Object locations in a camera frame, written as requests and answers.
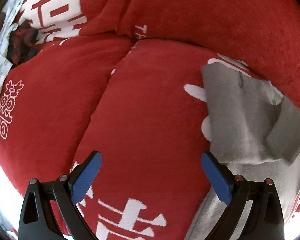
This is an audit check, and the grey fleece garment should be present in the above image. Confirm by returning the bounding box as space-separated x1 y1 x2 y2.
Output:
186 62 300 239

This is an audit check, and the pale floral bed sheet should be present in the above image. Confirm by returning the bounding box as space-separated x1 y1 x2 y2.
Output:
0 0 24 93

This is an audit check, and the red wedding quilt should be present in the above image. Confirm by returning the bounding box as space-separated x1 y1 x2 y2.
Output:
0 0 300 239

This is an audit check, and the dark red patterned garment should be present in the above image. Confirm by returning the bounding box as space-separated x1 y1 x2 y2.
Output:
7 21 38 68

